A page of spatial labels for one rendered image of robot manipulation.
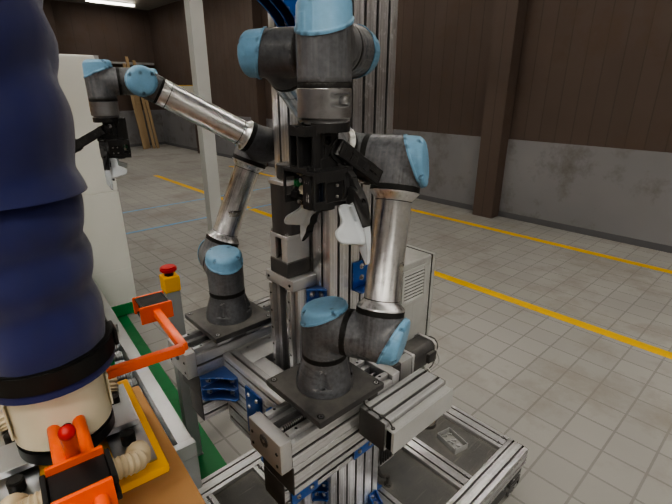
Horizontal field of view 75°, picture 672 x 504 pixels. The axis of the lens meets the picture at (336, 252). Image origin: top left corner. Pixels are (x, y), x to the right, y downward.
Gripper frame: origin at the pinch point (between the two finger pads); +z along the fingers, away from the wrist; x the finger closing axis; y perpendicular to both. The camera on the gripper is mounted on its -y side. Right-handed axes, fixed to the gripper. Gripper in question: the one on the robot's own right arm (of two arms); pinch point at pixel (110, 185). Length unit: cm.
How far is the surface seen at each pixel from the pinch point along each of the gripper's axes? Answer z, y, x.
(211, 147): 26, 74, 285
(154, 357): 29, 6, -55
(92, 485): 27, -4, -90
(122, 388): 40, -3, -47
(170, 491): 54, 5, -70
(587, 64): -52, 509, 244
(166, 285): 52, 12, 37
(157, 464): 41, 4, -75
